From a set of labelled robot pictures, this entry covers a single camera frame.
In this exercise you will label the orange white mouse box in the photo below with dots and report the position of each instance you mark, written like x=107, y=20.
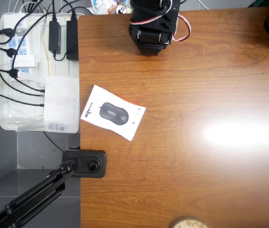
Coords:
x=125, y=129

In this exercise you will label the round wooden coaster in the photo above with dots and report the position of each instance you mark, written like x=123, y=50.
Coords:
x=189, y=223

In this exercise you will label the black power plug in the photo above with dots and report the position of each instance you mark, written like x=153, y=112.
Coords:
x=7, y=31
x=12, y=52
x=13, y=73

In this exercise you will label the drink can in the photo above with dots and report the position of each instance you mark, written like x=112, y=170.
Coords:
x=121, y=9

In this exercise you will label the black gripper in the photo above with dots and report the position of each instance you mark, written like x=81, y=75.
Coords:
x=149, y=38

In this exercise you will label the slim black power adapter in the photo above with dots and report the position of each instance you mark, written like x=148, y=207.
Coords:
x=54, y=35

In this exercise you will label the wide black power adapter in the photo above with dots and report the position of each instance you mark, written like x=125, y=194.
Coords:
x=72, y=38

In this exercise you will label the white power strip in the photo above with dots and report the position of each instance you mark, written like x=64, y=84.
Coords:
x=21, y=44

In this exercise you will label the white router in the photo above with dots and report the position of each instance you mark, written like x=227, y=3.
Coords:
x=60, y=102

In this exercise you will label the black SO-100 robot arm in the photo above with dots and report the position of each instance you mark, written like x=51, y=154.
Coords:
x=148, y=48

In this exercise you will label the white plug adapter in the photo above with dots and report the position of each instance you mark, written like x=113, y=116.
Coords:
x=24, y=61

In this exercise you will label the white plastic bag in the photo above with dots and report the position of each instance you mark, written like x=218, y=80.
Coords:
x=100, y=7

